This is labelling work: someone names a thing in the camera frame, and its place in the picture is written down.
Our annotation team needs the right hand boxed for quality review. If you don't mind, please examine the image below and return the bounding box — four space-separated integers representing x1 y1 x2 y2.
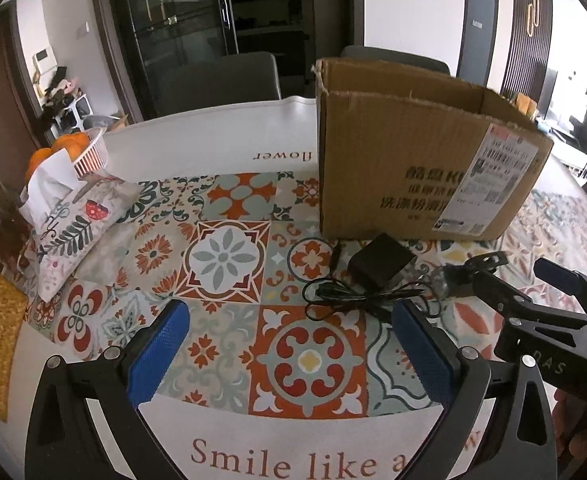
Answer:
551 389 587 479

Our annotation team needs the black rectangular device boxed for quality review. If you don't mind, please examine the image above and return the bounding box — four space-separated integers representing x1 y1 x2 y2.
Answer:
428 250 511 302

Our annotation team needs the brown cardboard box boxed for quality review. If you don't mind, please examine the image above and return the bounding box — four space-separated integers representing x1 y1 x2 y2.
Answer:
314 58 553 240

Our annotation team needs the floral tissue pouch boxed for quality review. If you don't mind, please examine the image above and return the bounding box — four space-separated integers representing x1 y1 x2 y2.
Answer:
19 150 142 301

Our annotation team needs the patterned tile table mat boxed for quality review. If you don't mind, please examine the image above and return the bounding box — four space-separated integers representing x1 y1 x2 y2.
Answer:
18 169 587 418

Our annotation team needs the white basket of oranges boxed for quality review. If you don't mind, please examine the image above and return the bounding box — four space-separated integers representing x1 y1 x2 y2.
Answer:
24 127 109 182

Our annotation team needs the dark dining chair right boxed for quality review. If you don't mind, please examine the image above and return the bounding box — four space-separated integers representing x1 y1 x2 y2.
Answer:
341 46 450 75

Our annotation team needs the dark dining chair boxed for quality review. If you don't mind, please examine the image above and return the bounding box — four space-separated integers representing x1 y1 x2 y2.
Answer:
341 46 450 75
156 52 281 116

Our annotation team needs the dark dining chair left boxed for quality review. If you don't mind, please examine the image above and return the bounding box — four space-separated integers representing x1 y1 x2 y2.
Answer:
156 52 281 116

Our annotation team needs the black power adapter with cable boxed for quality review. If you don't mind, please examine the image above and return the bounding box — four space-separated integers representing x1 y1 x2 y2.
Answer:
302 234 444 324

